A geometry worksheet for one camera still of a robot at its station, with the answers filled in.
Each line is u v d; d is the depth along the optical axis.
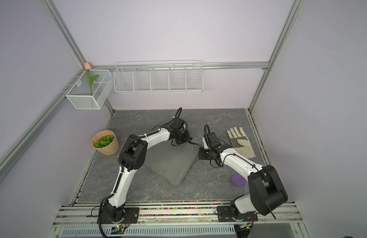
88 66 0.89
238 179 0.85
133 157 0.60
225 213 0.74
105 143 0.87
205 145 0.73
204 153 0.79
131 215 0.74
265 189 0.43
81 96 0.77
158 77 0.97
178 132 0.89
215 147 0.68
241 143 0.99
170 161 0.87
